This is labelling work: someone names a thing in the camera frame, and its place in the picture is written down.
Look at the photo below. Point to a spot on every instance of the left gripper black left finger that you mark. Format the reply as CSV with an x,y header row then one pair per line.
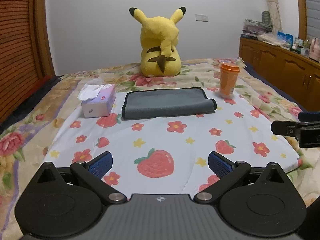
x,y
90,174

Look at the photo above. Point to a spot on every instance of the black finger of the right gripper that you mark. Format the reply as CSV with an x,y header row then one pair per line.
x,y
309,116
306,133

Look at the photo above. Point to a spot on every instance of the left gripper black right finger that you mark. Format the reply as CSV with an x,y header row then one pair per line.
x,y
230,175

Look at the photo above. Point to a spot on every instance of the purple and grey towel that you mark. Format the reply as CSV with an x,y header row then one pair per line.
x,y
164,103

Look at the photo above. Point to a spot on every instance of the wooden sideboard cabinet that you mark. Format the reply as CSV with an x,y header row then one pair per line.
x,y
295,75

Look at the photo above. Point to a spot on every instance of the pink bag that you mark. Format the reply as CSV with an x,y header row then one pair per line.
x,y
314,50

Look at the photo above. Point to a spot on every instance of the white strawberry print sheet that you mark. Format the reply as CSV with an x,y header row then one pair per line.
x,y
170,155

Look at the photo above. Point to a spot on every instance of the floral bed blanket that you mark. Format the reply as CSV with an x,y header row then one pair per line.
x,y
25,143

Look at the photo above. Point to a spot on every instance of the purple tissue box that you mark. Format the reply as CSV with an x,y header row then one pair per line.
x,y
97,99

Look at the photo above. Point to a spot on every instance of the blue picture box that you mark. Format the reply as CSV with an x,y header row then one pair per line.
x,y
285,38

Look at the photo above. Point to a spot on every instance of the orange lidded cup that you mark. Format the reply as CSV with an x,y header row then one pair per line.
x,y
228,76

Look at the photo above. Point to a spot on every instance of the stack of folded clothes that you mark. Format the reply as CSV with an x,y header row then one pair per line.
x,y
252,27

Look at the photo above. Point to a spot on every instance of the green handheld fan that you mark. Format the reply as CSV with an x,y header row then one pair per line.
x,y
266,18

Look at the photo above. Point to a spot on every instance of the cream tied curtain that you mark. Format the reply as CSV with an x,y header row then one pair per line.
x,y
273,8

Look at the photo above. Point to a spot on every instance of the wooden slatted wardrobe door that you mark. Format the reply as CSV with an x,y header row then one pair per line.
x,y
26,62

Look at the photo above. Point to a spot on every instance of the yellow Pikachu plush toy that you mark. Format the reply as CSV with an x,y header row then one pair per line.
x,y
159,38

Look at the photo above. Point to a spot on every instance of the white wall switch plate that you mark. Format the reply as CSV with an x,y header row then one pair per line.
x,y
201,18

